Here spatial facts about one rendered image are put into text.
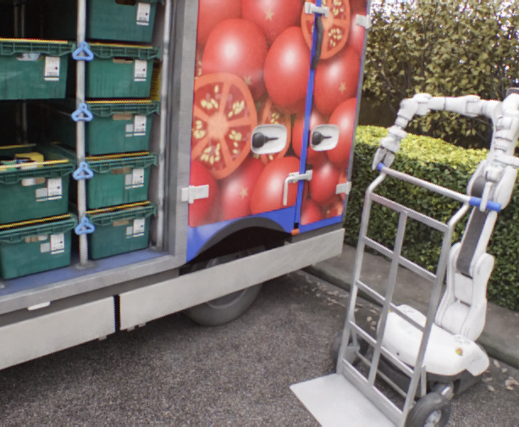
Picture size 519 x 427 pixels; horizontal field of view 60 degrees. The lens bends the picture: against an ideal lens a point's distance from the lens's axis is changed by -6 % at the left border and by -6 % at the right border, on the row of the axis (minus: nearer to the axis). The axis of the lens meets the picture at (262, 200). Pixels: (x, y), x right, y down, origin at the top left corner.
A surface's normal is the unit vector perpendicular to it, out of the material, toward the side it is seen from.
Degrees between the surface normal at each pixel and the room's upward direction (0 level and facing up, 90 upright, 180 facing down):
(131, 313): 90
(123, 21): 98
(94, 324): 90
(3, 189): 94
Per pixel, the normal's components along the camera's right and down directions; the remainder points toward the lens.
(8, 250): 0.68, 0.32
